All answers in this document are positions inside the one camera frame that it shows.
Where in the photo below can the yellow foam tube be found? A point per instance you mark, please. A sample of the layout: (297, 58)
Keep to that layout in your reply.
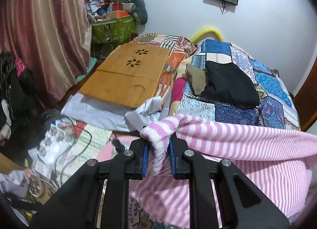
(210, 30)

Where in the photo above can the blue patchwork blanket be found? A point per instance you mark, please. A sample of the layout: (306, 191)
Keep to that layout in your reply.
(272, 83)

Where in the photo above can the pink striped towel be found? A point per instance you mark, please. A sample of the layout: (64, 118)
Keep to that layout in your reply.
(247, 145)

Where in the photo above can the pale grey sheet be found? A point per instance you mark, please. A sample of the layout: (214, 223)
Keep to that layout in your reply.
(99, 115)

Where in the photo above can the orange patchwork pillow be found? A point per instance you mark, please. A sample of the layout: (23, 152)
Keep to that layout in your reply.
(173, 46)

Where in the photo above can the wooden lap tray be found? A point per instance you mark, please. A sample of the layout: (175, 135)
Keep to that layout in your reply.
(111, 80)

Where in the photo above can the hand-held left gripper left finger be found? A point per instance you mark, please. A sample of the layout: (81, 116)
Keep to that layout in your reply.
(145, 161)

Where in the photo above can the grey neck pillow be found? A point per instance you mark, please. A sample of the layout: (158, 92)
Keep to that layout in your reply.
(138, 3)

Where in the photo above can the olive brown cloth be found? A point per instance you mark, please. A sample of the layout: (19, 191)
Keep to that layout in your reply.
(197, 80)

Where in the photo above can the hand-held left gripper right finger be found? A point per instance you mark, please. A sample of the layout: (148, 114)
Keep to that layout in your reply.
(172, 162)

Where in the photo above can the patterned mat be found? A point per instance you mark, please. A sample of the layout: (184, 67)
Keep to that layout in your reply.
(141, 216)

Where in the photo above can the scattered papers on floor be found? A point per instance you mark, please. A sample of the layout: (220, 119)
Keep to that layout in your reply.
(96, 137)

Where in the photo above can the pink floral cloth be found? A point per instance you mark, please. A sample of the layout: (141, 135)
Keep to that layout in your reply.
(177, 93)

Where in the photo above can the black cloth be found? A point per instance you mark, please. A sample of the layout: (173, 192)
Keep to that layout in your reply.
(230, 83)

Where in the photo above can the pile of dark clothes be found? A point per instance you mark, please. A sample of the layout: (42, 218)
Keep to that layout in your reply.
(14, 95)

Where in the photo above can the striped pink curtain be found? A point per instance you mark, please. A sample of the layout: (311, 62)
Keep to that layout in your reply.
(44, 21)

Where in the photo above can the wooden door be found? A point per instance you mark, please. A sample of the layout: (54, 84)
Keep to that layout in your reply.
(309, 100)

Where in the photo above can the glass bowl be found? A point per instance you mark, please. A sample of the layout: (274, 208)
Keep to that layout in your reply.
(34, 184)

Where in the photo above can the teal cloth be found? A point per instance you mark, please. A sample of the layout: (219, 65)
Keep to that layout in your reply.
(85, 73)

